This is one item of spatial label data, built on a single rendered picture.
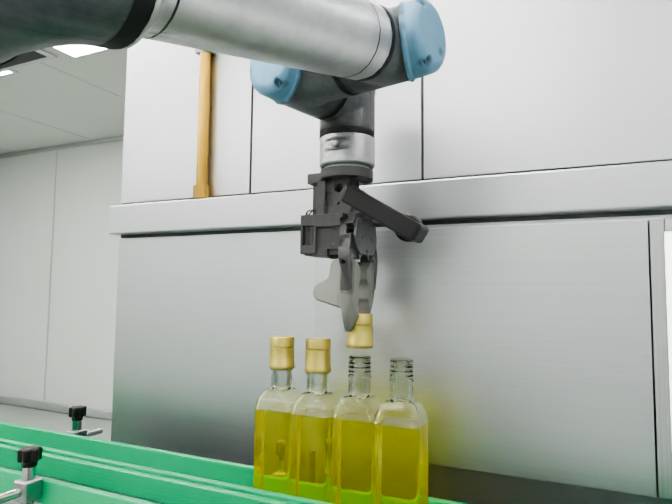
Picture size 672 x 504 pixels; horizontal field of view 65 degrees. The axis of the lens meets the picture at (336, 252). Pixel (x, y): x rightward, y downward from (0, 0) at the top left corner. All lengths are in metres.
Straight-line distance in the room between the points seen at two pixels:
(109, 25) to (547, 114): 0.63
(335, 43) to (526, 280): 0.43
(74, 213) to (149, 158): 4.92
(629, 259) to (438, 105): 0.35
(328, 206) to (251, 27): 0.35
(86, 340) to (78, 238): 1.03
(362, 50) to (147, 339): 0.77
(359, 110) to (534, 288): 0.33
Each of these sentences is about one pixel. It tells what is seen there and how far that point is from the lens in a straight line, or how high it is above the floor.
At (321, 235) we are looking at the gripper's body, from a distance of 0.69.
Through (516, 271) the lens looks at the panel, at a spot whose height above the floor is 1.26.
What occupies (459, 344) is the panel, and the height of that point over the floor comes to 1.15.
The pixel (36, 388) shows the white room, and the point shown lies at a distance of 6.43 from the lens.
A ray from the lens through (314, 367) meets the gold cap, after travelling 0.71.
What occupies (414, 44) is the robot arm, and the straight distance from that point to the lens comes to 0.55.
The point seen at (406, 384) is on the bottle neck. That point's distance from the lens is 0.67.
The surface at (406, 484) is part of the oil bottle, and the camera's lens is 0.68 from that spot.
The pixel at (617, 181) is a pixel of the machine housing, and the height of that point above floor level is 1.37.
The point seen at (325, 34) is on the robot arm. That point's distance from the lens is 0.46.
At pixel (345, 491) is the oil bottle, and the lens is 0.72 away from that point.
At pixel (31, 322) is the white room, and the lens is 6.46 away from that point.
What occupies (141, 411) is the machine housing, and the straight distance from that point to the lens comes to 1.14.
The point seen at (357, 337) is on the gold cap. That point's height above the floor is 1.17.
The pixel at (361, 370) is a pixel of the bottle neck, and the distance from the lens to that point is 0.69.
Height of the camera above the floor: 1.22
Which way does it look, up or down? 4 degrees up
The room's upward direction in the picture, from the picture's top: 1 degrees clockwise
